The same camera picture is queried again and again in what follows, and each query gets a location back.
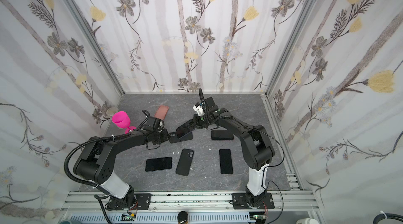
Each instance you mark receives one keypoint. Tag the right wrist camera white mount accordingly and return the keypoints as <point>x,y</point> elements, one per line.
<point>199,110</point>

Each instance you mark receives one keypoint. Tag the white slotted cable duct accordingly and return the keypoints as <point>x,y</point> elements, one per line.
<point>164,218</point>

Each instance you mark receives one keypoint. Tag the pink silicone cup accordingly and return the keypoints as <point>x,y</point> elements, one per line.
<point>122,120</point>

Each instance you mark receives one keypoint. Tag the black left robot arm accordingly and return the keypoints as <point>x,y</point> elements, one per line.
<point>92,162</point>

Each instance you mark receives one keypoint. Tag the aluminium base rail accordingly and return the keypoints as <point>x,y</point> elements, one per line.
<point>219,201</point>

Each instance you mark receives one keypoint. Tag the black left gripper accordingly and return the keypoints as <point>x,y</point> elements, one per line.
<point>166,136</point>

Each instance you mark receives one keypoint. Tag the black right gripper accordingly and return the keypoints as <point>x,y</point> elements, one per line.
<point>195,121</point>

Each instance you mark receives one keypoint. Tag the black phone case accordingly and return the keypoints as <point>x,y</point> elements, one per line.
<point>184,164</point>
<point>175,139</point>

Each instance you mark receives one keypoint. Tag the black round knob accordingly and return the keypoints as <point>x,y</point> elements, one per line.
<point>182,217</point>

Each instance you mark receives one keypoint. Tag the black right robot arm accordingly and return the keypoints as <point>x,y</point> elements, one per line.
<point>212,111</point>

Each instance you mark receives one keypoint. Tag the black smartphone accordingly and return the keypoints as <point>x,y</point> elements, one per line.
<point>184,129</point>
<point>156,164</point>
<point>220,135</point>
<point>225,158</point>

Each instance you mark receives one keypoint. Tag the salmon pink phone case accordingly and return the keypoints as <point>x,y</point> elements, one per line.
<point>161,112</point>

